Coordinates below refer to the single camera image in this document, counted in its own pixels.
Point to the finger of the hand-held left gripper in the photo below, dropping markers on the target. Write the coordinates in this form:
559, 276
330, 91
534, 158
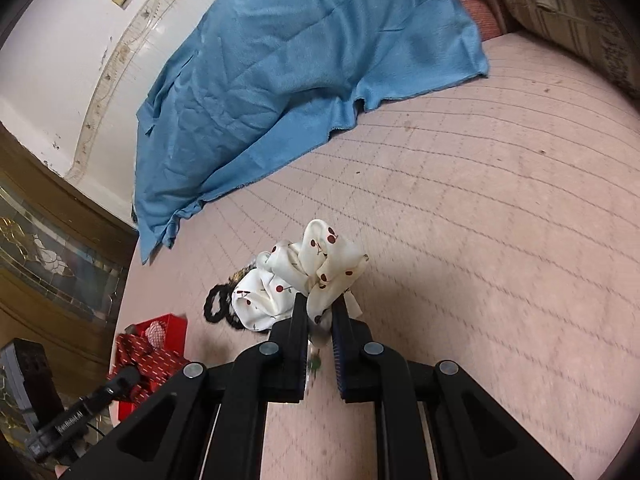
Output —
125, 380

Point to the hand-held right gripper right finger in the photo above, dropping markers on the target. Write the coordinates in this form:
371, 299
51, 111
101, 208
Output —
338, 360

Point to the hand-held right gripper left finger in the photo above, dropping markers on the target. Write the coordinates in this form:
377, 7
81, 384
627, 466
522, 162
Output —
303, 360

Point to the red dotted bow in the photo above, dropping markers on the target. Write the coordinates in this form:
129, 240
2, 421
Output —
155, 360

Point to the red box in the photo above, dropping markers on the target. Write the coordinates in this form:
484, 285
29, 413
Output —
175, 327

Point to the white cherry-print scrunchie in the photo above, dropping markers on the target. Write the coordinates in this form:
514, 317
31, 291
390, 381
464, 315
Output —
280, 280

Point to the leopard-print scrunchie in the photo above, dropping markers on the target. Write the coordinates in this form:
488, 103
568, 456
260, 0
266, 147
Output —
237, 275

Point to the pink white knit scrunchie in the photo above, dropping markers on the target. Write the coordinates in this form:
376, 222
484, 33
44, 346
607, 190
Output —
156, 332

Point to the black scrunchie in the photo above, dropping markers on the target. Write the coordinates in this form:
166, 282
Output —
210, 305
235, 322

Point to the wooden glass-panel door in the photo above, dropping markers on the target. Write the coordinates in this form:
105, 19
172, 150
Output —
60, 240

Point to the pink quilted bed sheet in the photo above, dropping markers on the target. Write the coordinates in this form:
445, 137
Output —
475, 210

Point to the blue blanket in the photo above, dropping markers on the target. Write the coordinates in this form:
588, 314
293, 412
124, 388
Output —
280, 70

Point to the brown pillow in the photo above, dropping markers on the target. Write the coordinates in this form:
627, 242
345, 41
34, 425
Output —
480, 10

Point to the striped floral pillow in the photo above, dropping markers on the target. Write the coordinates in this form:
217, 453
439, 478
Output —
565, 10

